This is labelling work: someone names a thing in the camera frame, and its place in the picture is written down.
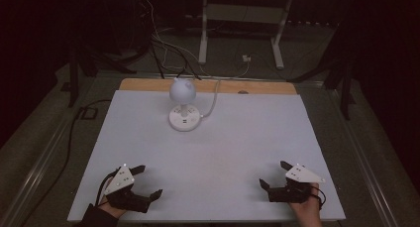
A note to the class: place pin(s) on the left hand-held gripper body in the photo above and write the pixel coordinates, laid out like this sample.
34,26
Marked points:
120,184

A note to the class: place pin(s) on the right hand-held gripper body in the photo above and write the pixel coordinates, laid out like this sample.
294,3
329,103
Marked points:
297,192

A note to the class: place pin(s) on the white round-headed desk lamp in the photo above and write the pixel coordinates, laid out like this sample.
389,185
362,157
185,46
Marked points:
182,91

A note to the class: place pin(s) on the person's right hand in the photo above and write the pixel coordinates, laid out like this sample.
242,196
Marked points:
308,208

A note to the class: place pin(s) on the person's left hand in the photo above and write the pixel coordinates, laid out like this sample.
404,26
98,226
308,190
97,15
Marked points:
114,211

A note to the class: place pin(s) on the white table mat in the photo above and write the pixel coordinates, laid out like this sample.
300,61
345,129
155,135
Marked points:
231,147

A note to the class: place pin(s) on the black tripod stand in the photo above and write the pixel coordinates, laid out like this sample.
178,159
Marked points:
74,75
345,88

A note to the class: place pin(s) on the white plug adapter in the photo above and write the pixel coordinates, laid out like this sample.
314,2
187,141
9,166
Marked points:
246,58

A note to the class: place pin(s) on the white metal stand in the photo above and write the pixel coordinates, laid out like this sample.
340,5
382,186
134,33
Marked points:
244,13

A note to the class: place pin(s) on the metal floor rail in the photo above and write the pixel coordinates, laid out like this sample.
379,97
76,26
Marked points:
366,161
36,174

